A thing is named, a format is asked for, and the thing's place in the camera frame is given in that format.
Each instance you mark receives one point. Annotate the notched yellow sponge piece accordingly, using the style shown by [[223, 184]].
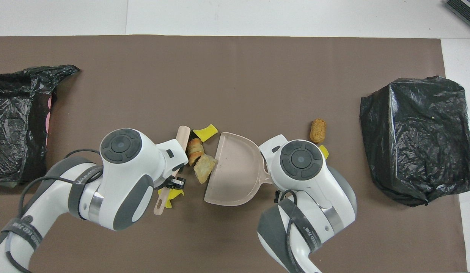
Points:
[[177, 193]]

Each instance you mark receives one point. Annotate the orange striped bread piece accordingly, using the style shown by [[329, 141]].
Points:
[[195, 148]]

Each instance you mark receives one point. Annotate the beige hand brush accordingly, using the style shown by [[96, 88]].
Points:
[[183, 134]]

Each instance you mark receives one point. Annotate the small yellow sponge piece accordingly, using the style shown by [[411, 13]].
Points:
[[205, 132]]

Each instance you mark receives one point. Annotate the beige plastic dustpan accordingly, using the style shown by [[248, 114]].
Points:
[[234, 170]]

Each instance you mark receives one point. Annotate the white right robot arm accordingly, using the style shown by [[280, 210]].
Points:
[[314, 197]]

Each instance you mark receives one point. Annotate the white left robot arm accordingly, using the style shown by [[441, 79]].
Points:
[[117, 178]]

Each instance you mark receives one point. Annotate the pink bin with black bag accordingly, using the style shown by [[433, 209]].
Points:
[[14, 102]]

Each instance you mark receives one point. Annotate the brown table mat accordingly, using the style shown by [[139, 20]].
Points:
[[219, 76]]

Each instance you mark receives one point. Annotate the grey ribbed device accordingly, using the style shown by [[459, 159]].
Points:
[[466, 7]]

